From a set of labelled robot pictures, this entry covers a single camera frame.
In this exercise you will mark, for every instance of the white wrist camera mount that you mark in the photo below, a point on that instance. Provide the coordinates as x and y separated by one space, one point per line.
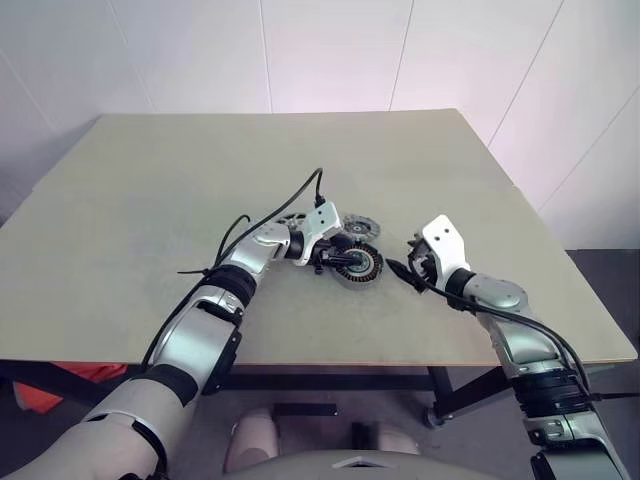
320 222
445 240

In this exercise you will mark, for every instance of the black metal table frame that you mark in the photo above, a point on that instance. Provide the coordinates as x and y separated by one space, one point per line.
325 382

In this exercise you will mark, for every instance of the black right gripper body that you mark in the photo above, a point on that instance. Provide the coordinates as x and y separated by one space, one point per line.
424 270

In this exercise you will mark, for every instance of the dark grey round rotor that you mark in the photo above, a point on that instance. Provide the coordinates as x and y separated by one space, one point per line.
361 227

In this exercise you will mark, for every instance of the orange object under table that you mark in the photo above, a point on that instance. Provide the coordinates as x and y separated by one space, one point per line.
35 397

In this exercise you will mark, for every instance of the beige rounded robot leg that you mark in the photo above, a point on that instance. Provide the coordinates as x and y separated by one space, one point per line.
252 435
397 440

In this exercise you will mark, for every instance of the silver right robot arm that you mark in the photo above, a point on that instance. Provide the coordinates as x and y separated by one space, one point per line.
525 345

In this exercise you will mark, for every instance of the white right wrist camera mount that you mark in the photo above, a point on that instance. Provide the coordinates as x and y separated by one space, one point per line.
445 240

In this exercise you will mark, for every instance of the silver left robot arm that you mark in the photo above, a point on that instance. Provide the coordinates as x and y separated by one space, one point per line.
200 340

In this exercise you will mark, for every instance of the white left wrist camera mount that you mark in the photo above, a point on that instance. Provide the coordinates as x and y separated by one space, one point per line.
320 222

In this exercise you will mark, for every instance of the black table caster wheel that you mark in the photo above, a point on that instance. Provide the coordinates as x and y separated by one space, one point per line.
435 417

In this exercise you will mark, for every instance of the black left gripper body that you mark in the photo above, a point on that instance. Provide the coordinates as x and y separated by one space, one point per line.
322 250

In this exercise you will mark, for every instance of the grey robot torso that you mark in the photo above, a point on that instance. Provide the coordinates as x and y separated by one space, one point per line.
320 467

